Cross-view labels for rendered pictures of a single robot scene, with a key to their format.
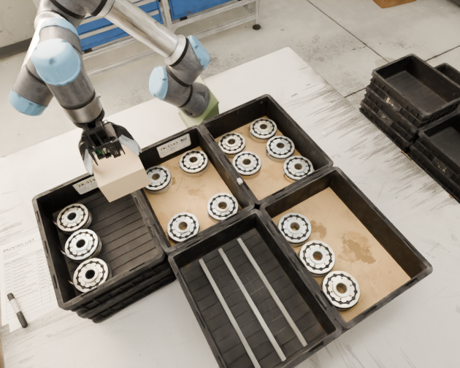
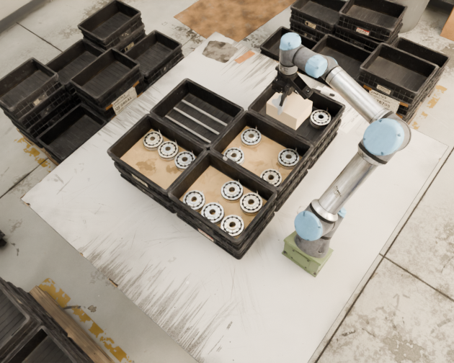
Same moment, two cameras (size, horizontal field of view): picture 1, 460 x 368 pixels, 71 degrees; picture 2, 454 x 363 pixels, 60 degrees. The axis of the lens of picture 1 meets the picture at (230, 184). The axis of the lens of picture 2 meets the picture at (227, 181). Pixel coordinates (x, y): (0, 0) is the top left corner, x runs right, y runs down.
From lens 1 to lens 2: 1.70 m
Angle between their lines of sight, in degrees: 63
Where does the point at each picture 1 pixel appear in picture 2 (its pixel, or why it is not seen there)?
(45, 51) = (291, 36)
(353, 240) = (148, 171)
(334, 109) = (183, 317)
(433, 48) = not seen: outside the picture
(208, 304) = (218, 114)
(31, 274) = not seen: hidden behind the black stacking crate
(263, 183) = (215, 186)
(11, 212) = not seen: hidden behind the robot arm
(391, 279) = (126, 158)
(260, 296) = (194, 127)
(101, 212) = (309, 131)
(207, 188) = (252, 168)
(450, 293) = (91, 186)
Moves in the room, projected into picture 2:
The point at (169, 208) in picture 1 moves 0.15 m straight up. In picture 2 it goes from (269, 148) to (269, 129)
